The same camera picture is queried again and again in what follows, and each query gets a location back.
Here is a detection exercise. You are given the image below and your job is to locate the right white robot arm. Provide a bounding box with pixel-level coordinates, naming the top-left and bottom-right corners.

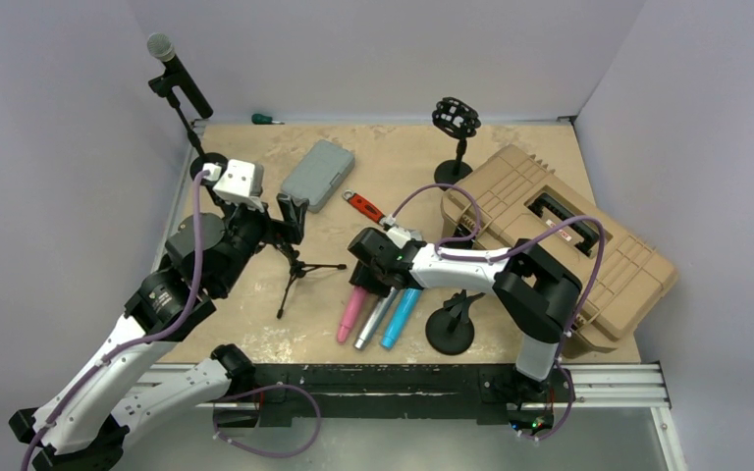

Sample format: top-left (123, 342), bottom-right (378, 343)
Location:
top-left (348, 228), bottom-right (582, 399)

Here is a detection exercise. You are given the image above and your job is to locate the black tripod shock-mount stand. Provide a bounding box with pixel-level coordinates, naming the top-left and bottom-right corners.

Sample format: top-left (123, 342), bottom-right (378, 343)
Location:
top-left (274, 242), bottom-right (348, 319)

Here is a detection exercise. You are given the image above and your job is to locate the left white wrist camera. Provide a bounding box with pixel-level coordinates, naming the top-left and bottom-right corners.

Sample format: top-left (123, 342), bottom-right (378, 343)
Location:
top-left (202, 159), bottom-right (265, 212)

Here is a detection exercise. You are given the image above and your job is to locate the green handle screwdriver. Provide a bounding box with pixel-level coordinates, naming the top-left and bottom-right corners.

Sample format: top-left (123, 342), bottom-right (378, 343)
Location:
top-left (250, 113), bottom-right (284, 126)

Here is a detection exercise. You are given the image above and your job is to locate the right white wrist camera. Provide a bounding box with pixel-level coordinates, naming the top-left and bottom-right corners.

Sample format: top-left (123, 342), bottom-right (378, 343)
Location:
top-left (379, 216), bottom-right (423, 248)

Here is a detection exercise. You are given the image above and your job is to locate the black handheld microphone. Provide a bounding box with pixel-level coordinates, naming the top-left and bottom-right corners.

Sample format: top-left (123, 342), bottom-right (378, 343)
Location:
top-left (146, 32), bottom-right (214, 119)

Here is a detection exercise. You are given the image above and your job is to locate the pink microphone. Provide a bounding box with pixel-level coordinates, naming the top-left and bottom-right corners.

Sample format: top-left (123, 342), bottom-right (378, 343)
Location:
top-left (336, 286), bottom-right (368, 343)

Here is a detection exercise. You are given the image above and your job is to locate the silver microphone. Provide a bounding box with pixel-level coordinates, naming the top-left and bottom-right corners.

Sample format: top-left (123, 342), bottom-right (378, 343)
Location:
top-left (353, 288), bottom-right (400, 350)

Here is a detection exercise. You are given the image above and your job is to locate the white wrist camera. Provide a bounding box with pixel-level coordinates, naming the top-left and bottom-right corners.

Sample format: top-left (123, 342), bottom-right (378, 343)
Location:
top-left (379, 216), bottom-right (423, 248)
top-left (202, 159), bottom-right (265, 212)

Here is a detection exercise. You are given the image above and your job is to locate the round-base mic stand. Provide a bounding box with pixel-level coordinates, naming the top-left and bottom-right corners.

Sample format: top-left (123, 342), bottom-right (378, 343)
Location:
top-left (425, 289), bottom-right (484, 356)
top-left (159, 87), bottom-right (228, 177)

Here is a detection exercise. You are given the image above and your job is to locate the grey plastic case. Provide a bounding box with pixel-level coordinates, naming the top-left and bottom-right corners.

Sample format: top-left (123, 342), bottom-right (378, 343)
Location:
top-left (281, 139), bottom-right (355, 213)

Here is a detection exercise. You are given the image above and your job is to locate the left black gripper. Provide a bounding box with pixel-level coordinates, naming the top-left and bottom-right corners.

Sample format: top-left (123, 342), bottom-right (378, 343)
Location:
top-left (208, 181), bottom-right (306, 294)

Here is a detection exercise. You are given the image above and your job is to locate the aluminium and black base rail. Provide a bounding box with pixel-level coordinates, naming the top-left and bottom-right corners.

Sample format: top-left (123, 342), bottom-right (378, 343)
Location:
top-left (93, 361), bottom-right (671, 431)

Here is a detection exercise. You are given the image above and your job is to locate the red adjustable wrench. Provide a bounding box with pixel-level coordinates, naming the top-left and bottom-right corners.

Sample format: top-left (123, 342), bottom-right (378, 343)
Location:
top-left (342, 189), bottom-right (387, 230)

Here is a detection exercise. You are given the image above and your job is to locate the shock-mount mic stand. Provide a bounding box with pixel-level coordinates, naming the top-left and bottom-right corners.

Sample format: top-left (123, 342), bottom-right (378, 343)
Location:
top-left (431, 97), bottom-right (481, 184)

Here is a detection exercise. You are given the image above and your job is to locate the blue microphone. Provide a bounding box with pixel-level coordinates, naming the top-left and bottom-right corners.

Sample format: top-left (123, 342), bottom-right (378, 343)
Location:
top-left (380, 288), bottom-right (423, 349)

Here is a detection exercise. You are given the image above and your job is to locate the tan plastic tool case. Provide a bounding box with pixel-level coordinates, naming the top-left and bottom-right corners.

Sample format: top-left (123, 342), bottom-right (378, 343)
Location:
top-left (441, 145), bottom-right (678, 358)

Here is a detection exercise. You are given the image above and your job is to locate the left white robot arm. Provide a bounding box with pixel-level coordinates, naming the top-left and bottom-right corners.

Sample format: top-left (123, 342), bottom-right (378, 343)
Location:
top-left (9, 193), bottom-right (307, 470)

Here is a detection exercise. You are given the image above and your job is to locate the purple cable loop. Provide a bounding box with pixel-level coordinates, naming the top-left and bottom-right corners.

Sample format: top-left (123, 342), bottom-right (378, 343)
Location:
top-left (211, 383), bottom-right (323, 459)

